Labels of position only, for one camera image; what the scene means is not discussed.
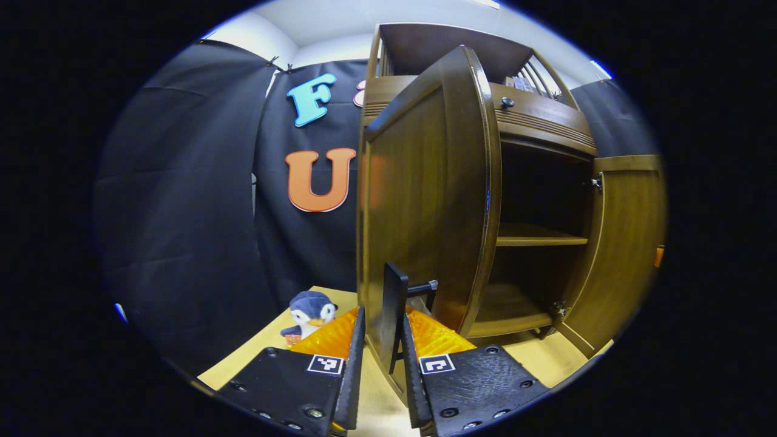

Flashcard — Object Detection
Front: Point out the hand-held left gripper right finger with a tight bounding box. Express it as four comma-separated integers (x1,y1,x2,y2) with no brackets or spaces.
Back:
398,309,551,437

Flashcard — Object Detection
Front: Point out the black backdrop cloth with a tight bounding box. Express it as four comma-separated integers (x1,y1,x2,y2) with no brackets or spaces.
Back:
94,39,662,378

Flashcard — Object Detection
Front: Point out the wooden cabinet door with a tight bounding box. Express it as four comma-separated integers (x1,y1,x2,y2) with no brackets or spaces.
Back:
555,154,668,359
357,45,503,408

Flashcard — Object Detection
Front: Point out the wooden drawer with black knob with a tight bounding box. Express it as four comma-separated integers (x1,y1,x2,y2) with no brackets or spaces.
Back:
363,75,599,158

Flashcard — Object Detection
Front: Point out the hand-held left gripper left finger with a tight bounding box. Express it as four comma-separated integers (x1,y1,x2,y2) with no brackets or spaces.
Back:
215,305,367,437

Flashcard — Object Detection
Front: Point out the blue penguin plush toy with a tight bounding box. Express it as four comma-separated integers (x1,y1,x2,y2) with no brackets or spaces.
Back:
280,290,339,347

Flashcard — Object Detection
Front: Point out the wooden inner cabinet shelf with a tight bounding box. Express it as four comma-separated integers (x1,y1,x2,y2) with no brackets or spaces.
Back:
496,223,590,247

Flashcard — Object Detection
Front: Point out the wooden double-door shoe cabinet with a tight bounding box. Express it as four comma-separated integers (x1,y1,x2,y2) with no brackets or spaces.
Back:
357,23,599,342

